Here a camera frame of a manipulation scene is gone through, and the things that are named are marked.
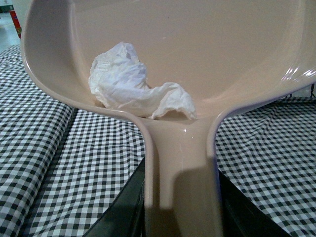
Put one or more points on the white tissue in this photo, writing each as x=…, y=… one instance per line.
x=119, y=81

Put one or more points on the black white checkered bedsheet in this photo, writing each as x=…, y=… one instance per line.
x=61, y=168

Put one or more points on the beige plastic dustpan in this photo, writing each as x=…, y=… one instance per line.
x=231, y=56

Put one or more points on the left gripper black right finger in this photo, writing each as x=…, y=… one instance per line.
x=242, y=218

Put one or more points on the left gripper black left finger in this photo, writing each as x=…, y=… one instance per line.
x=125, y=216

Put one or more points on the red container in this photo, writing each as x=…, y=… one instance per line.
x=16, y=23

